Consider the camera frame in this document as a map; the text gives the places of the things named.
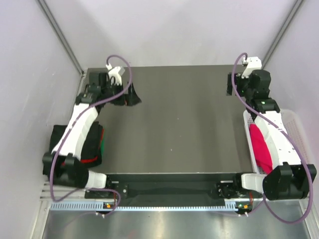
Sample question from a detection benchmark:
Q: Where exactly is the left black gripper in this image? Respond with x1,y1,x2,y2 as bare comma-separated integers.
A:
101,81,140,106

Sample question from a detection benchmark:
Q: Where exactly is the red t shirt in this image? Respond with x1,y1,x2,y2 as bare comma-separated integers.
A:
249,123,273,174

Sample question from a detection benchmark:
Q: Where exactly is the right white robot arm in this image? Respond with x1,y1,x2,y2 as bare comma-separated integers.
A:
226,70,317,200

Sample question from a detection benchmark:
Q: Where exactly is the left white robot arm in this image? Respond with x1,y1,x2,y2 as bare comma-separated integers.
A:
42,67,141,198

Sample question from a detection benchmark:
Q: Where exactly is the white perforated plastic basket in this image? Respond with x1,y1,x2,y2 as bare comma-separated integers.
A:
243,109,314,174

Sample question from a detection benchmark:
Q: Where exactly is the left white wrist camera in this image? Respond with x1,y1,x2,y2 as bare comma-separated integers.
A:
106,64,125,86

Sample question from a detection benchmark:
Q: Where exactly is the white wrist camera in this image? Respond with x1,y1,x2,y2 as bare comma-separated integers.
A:
241,57,262,79
106,64,125,86

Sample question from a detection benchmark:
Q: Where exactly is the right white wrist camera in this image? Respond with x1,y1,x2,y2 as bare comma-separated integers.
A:
241,57,262,79

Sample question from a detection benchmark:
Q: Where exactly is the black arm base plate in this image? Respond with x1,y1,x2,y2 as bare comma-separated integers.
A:
84,173,264,207

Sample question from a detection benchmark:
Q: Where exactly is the right aluminium frame post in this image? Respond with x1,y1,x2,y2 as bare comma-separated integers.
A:
262,0,305,69

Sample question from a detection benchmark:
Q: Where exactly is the aluminium frame post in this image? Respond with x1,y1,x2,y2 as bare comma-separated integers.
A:
35,0,84,76
262,0,305,69

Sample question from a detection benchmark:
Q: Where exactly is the left aluminium frame post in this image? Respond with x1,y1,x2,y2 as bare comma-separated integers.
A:
35,0,84,76

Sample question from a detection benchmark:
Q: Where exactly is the slotted grey cable duct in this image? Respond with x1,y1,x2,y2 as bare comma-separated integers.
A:
50,201,252,212

